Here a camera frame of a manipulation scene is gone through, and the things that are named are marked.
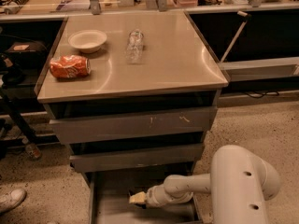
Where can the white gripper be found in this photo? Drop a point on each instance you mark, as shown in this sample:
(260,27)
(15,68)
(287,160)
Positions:
(151,195)

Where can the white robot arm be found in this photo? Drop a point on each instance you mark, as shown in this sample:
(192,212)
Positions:
(239,183)

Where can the grey bottom drawer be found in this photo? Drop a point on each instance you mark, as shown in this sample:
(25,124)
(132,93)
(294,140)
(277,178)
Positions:
(110,192)

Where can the grey drawer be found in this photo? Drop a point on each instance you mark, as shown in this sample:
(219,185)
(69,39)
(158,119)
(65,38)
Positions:
(131,125)
(139,158)
(110,192)

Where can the grey middle drawer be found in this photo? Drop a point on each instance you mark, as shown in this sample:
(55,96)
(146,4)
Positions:
(139,158)

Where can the grey top drawer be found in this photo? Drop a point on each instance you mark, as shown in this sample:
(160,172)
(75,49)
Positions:
(131,125)

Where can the grey drawer cabinet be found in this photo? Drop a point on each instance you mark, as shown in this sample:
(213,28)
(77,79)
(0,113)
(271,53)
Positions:
(176,72)

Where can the bottle on floor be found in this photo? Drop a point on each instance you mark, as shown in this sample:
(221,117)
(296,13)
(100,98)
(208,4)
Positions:
(31,149)

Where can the white shoe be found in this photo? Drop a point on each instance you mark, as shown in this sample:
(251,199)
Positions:
(11,200)

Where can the black tripod stand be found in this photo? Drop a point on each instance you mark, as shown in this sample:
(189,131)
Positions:
(14,76)

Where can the clear plastic water bottle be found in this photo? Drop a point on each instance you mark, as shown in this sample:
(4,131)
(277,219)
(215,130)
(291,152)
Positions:
(135,45)

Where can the crushed orange soda can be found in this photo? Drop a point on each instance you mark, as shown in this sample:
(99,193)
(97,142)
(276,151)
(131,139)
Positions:
(70,66)

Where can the white paper bowl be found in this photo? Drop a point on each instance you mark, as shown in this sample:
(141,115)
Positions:
(87,41)

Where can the black bag with label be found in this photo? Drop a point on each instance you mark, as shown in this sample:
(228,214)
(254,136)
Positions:
(28,55)

